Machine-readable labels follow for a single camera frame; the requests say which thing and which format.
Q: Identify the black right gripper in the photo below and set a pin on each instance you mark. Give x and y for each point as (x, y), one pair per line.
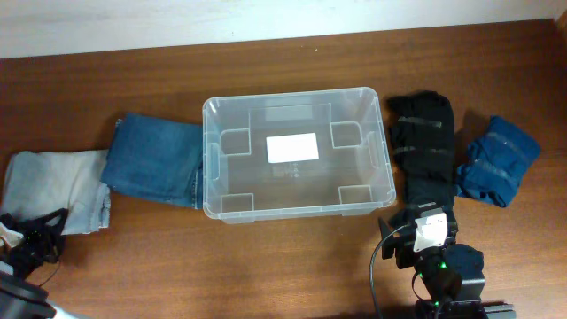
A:
(404, 247)

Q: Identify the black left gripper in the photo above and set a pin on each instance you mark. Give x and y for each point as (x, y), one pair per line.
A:
(37, 239)

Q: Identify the light blue jeans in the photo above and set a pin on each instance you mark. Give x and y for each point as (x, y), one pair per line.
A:
(39, 183)

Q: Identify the dark blue garment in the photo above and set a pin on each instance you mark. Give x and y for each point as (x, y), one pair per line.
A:
(497, 163)

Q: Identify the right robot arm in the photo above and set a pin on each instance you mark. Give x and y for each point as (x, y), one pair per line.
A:
(454, 281)

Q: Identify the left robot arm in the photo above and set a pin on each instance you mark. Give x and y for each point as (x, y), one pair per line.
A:
(23, 300)

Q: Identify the clear plastic storage container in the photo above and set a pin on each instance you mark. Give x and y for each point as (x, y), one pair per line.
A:
(353, 175)

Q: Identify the white label in container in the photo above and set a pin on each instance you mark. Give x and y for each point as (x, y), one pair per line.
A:
(292, 148)

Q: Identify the dark grey folded garment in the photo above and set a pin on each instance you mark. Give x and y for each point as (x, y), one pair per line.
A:
(419, 193)

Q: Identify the black folded garment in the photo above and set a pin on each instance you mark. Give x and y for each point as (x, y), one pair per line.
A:
(422, 137)

